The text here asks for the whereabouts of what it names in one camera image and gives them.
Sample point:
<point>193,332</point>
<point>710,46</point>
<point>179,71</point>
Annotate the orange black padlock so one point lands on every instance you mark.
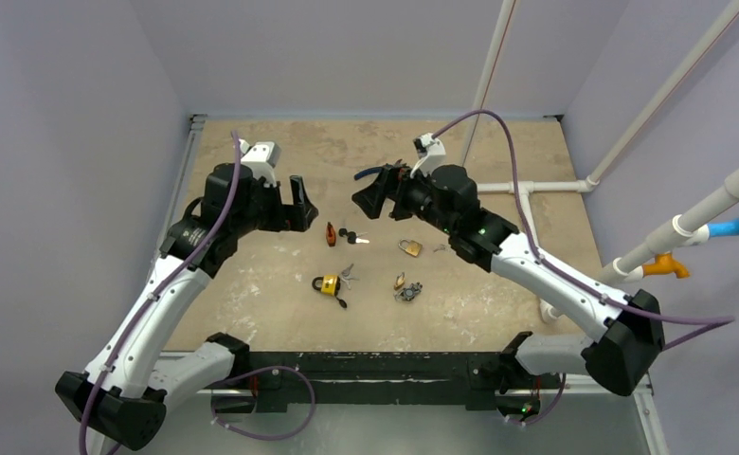
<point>333,235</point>

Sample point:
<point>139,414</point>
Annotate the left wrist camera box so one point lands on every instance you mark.
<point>261,158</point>

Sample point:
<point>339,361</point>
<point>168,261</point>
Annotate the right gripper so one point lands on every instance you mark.
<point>395,192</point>

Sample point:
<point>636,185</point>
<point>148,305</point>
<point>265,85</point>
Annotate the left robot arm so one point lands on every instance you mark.
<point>122,397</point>

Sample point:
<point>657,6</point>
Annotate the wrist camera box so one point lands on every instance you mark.
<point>430,152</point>
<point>261,158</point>

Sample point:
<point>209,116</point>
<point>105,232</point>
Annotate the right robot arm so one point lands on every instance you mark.
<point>622,335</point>

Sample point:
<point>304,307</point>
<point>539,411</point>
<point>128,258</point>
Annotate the blue handled pliers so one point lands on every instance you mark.
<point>369,172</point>

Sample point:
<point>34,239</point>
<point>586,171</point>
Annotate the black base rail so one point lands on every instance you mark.
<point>475,381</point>

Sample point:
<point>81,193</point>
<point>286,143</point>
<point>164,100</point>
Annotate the orange tap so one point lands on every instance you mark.
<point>666,264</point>

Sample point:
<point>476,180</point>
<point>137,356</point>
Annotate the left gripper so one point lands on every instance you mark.
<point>296,216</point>

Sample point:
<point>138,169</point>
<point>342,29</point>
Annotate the long shackle brass padlock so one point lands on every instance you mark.
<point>400,281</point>

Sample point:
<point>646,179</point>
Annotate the grey insulated pipe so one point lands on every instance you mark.
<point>675,231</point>

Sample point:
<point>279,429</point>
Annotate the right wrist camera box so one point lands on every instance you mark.
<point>430,152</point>

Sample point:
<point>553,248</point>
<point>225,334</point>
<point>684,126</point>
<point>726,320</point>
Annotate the yellow black padlock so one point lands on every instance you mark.
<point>332,285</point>

